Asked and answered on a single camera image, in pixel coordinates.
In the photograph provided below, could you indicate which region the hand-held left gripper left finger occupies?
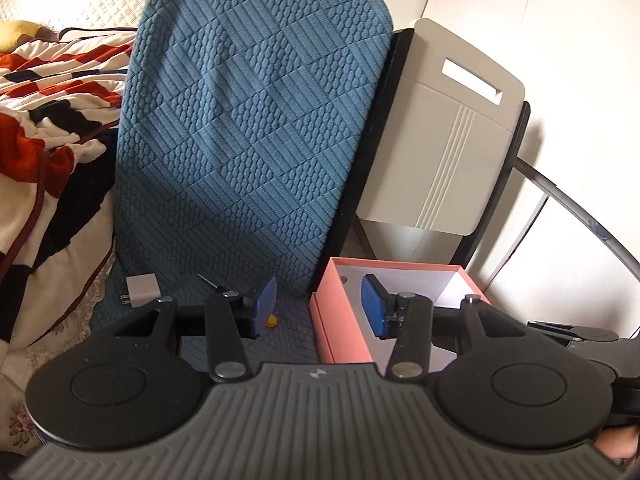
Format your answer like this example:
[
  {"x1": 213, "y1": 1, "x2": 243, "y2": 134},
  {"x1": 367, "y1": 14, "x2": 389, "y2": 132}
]
[{"x1": 112, "y1": 275, "x2": 279, "y2": 385}]

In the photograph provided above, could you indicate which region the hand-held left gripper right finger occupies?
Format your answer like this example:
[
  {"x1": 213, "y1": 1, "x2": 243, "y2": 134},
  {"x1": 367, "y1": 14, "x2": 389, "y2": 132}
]
[{"x1": 360, "y1": 274, "x2": 532, "y2": 382}]

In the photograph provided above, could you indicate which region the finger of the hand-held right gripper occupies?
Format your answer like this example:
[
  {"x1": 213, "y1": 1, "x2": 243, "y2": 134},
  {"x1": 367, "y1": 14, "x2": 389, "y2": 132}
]
[{"x1": 527, "y1": 320, "x2": 622, "y2": 347}]

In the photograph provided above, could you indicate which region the pink cardboard box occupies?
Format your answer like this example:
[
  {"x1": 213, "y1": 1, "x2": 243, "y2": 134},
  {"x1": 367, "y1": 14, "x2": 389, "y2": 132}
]
[{"x1": 308, "y1": 256, "x2": 493, "y2": 377}]

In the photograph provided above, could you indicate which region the yellow black screwdriver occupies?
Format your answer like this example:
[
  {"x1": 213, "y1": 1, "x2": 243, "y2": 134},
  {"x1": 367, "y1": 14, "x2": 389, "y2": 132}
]
[{"x1": 196, "y1": 273, "x2": 279, "y2": 330}]

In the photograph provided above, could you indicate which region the person's right hand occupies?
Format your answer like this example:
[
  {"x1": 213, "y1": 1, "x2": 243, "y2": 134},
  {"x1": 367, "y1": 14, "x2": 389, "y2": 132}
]
[{"x1": 597, "y1": 426, "x2": 639, "y2": 470}]

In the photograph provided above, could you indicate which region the curved grey metal hoop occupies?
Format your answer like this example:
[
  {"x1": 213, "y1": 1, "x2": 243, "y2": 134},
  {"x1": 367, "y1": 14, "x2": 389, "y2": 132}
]
[{"x1": 515, "y1": 156, "x2": 640, "y2": 282}]

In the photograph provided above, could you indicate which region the white charger plug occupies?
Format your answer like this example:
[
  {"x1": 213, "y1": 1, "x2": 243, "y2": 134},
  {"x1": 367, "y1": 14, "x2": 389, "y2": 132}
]
[{"x1": 120, "y1": 273, "x2": 162, "y2": 309}]

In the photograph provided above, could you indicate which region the blue textured mat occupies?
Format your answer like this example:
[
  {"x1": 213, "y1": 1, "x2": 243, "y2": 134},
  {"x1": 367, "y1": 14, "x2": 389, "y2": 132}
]
[{"x1": 92, "y1": 0, "x2": 394, "y2": 367}]

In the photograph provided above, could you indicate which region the lace bed skirt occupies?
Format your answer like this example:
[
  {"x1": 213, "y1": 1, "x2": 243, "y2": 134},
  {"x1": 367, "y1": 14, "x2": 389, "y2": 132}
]
[{"x1": 0, "y1": 237, "x2": 119, "y2": 461}]

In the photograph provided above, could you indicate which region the red black striped blanket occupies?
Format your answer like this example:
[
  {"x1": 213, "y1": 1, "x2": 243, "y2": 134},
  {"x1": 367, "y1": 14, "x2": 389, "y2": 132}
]
[{"x1": 0, "y1": 27, "x2": 137, "y2": 343}]

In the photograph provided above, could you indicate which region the yellow pillow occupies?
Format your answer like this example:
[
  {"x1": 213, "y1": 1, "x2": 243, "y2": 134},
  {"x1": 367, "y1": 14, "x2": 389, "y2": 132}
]
[{"x1": 0, "y1": 20, "x2": 56, "y2": 54}]

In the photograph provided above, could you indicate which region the dark red cable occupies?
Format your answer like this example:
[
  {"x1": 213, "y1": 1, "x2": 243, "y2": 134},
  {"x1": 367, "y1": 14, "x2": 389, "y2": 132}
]
[{"x1": 0, "y1": 149, "x2": 53, "y2": 283}]

